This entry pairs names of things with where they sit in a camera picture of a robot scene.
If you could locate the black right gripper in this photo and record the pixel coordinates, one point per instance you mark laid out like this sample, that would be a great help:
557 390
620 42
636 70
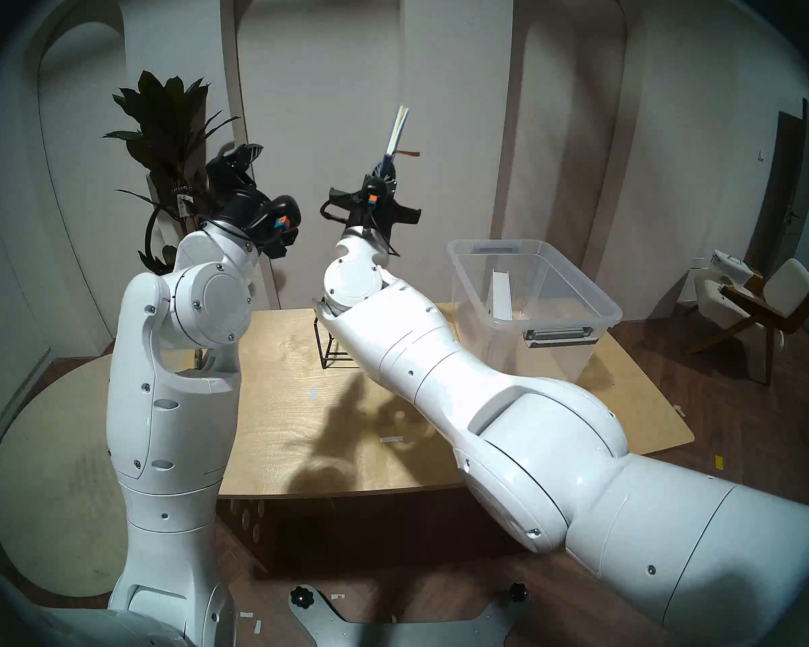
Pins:
374 214

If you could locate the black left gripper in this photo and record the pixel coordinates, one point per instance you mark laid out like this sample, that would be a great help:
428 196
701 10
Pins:
243 204

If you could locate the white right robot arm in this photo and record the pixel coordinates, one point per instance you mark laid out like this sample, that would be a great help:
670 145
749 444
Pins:
512 416

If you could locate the white item on armchair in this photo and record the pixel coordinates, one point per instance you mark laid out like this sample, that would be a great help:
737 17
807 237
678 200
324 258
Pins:
728 265

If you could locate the tall green potted plant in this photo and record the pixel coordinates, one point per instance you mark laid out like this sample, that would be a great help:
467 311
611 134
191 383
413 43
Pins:
168 113

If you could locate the white plant label tag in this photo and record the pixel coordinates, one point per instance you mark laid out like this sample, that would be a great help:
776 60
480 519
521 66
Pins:
183 201

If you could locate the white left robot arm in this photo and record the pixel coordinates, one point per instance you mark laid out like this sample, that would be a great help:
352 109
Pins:
168 396

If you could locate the clear plastic storage box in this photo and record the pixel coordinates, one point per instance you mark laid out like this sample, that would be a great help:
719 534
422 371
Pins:
553 362

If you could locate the large white hardcover book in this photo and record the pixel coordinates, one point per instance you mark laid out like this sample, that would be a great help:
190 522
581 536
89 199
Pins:
500 295

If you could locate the round beige rug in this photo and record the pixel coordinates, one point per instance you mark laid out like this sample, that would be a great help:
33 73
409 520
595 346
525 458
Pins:
54 464

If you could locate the white wooden armchair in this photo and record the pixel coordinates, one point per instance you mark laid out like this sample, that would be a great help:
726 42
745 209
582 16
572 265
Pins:
792 282

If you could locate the black base knob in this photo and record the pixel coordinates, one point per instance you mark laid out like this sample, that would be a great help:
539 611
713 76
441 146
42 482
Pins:
518 592
303 596

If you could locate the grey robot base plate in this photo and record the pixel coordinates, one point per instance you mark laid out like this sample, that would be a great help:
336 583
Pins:
404 632

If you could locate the dark door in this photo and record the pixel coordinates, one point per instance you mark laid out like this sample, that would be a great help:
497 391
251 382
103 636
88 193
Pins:
792 180

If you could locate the blue notebook with ribbon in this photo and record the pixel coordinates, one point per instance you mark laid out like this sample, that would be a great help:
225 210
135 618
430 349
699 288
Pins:
396 133

